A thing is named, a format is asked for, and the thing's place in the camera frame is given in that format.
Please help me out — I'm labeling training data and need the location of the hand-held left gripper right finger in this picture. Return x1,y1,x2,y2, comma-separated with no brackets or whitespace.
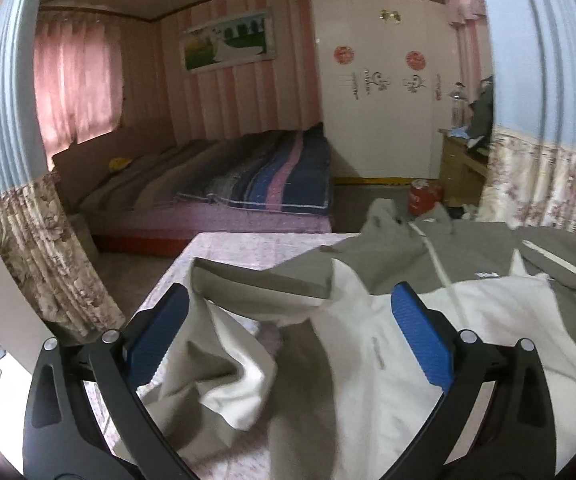
381,281,557,480

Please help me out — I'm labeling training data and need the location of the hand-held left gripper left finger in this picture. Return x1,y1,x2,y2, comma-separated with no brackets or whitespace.
22,282,200,480

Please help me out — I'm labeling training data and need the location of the grey and white jacket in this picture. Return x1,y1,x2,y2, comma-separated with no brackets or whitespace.
135,199,576,480

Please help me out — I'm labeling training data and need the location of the floral tablecloth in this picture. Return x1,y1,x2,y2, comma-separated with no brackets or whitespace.
80,231,369,480

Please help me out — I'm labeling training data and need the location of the bed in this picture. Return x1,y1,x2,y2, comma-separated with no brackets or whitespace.
52,125,335,256

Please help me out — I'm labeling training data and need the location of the red bucket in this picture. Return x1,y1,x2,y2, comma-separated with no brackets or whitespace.
408,179,444,216

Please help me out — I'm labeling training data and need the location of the white board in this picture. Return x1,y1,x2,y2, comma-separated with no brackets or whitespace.
0,220,51,391

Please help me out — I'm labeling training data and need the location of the wooden nightstand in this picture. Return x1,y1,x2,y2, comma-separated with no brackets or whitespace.
438,127,491,206

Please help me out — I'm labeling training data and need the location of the striped blanket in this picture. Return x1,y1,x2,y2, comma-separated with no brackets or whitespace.
175,127,333,211

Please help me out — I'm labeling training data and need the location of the white wardrobe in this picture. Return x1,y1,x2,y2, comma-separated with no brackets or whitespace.
310,0,456,183

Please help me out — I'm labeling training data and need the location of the glass jar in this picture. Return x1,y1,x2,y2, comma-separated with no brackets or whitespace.
449,82,469,131

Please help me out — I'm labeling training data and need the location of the dark hanging garment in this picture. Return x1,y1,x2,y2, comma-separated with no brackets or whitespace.
465,75,495,150

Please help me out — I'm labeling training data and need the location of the pink curtain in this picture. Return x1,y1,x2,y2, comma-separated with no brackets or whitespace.
33,10,125,171

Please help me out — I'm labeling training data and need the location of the blue floral curtain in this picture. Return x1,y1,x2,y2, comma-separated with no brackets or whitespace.
473,0,576,266
0,0,126,341

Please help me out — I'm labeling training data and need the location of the framed wall picture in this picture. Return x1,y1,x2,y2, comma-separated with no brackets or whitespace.
180,7,275,75

